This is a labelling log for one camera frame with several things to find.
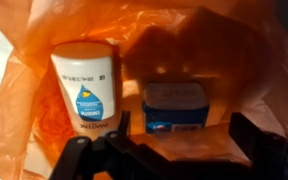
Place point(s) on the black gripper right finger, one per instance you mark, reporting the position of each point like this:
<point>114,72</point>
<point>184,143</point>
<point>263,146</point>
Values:
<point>267,153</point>

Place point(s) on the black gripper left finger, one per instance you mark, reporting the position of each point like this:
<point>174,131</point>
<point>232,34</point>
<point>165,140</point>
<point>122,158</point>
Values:
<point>94,156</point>

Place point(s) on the blue box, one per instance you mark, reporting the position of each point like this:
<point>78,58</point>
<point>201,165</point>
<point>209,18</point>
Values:
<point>175,106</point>

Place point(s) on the orange plastic bag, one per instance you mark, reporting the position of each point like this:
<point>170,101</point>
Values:
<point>217,50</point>

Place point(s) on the white shampoo bottle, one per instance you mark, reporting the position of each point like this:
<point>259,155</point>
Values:
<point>85,86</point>

